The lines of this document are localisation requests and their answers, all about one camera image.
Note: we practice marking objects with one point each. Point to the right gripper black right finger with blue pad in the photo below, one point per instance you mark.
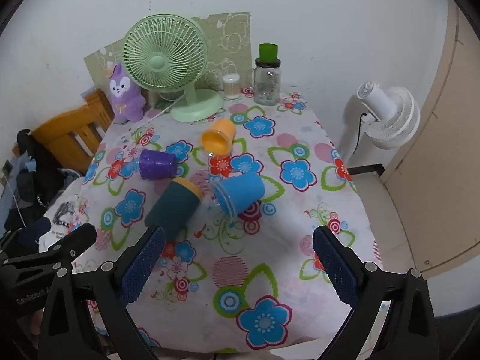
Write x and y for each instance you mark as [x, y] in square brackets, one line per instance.
[409, 330]

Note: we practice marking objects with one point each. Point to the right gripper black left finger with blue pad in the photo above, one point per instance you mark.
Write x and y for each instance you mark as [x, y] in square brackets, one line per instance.
[69, 329]

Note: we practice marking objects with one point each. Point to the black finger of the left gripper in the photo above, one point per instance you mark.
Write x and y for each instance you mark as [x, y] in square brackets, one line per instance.
[72, 245]

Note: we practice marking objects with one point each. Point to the dark green yellow-rimmed cup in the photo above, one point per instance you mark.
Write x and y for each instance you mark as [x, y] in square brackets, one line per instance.
[175, 207]

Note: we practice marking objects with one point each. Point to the purple plastic cup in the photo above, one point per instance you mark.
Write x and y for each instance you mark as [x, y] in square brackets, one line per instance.
[157, 165]

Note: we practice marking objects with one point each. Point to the blue plastic cup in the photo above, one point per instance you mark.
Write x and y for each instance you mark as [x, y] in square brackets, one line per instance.
[234, 195]

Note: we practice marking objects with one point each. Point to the orange plastic cup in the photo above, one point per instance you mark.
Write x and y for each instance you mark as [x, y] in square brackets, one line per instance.
[218, 138]

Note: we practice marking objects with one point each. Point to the dark clothes pile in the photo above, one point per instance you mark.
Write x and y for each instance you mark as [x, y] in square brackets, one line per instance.
[31, 183]

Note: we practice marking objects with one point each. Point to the orange wooden chair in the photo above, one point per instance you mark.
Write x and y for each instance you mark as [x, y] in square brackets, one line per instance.
[69, 140]

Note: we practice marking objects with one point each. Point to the purple plush toy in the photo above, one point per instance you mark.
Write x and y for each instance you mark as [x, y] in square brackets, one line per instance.
[126, 97]

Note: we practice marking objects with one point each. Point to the floral tablecloth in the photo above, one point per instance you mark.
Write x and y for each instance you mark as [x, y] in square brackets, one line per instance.
[241, 275]

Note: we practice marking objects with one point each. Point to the white standing fan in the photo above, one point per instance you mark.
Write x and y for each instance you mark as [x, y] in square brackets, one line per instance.
[388, 118]

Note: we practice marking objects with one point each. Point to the green desk fan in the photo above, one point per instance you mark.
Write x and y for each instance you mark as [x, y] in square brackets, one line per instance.
[167, 53]

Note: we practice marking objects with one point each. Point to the cotton swab container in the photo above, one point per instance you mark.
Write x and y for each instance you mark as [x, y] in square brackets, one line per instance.
[231, 86]

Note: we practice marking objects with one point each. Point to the glass jar green lid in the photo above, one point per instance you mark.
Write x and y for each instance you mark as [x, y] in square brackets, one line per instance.
[265, 77]

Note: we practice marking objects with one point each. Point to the green patterned board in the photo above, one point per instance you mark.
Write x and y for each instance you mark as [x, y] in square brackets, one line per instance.
[229, 52]

